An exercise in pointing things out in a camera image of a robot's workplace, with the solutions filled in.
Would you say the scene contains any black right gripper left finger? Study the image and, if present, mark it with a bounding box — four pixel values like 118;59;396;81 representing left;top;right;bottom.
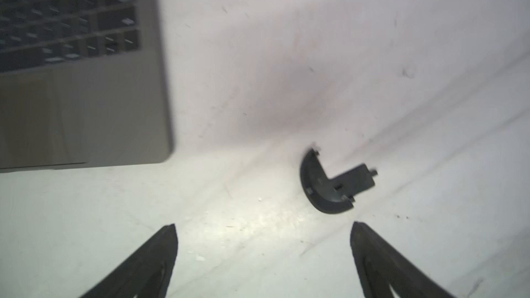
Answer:
83;224;178;298

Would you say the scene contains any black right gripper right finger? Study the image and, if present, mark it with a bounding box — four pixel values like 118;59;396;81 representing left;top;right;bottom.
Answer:
350;222;452;297

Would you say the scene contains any black mouse battery cover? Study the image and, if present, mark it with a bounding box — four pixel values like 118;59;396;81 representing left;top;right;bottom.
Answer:
300;148;378;215

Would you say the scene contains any grey laptop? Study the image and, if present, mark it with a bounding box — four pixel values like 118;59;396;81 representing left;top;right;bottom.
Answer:
1;0;174;172

